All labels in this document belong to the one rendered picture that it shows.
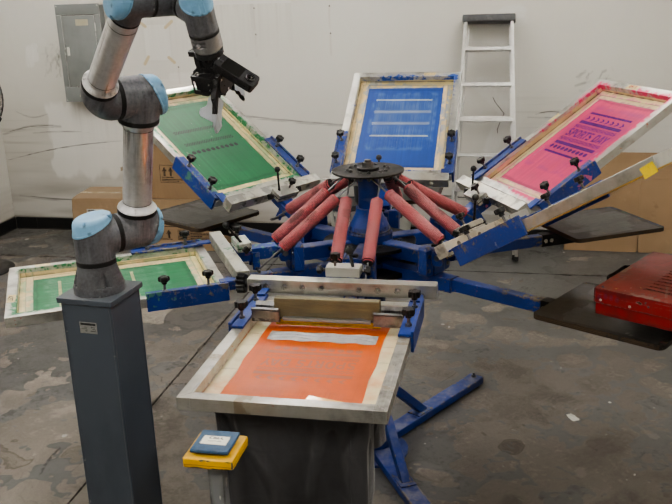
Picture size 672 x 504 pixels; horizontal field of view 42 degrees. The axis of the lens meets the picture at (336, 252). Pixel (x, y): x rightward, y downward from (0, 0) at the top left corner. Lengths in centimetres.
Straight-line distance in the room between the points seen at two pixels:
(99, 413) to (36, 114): 537
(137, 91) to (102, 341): 74
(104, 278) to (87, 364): 28
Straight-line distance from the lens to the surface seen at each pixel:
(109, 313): 260
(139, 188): 258
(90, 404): 278
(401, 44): 680
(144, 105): 246
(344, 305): 284
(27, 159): 805
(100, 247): 259
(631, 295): 282
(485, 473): 391
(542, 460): 404
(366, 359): 266
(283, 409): 235
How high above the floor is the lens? 208
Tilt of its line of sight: 18 degrees down
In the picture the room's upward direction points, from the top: 2 degrees counter-clockwise
